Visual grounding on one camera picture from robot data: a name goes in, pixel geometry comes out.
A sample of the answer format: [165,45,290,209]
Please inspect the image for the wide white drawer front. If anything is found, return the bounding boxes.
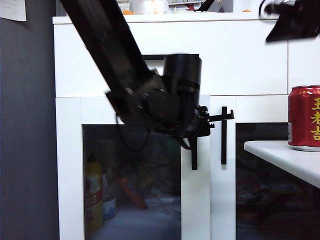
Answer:
[53,22,288,98]

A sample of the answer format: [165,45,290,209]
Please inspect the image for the clear plastic container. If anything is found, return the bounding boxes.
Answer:
[131,0,170,15]

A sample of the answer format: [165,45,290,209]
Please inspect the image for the white box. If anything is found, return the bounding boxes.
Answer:
[232,0,262,13]

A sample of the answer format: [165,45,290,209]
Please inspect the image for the black bar door handle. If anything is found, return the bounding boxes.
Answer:
[221,106,228,165]
[191,137,198,171]

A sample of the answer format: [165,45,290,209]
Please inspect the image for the yellow detergent bottle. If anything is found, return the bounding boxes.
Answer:
[84,159,103,231]

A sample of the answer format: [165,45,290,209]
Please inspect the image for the narrow white drawer front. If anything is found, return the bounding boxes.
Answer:
[287,37,320,95]

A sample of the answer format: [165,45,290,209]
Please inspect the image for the red beverage can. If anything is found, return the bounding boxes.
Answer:
[287,85,320,152]

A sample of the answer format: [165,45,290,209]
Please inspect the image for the colourful printed box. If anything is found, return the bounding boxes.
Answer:
[168,0,202,10]

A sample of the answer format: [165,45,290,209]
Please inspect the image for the black angular object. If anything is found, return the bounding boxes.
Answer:
[196,0,216,13]

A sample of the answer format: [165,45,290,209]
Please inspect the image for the white cabinet carcass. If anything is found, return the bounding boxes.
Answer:
[52,11,320,240]

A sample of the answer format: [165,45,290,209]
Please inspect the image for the white paper sheet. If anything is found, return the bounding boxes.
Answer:
[0,0,27,22]

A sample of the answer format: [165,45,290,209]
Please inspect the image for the black bar drawer handle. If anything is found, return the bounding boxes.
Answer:
[142,53,200,61]

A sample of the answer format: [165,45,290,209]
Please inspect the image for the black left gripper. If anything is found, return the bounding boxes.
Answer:
[179,106,235,139]

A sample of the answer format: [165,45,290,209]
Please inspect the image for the orange snack packet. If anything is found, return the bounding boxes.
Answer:
[119,176,148,210]

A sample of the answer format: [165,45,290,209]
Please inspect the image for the white glass cabinet door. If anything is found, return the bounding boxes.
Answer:
[55,94,211,240]
[210,95,320,240]

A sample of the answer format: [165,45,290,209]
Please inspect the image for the clear pump sanitizer bottle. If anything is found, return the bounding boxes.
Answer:
[101,172,117,221]

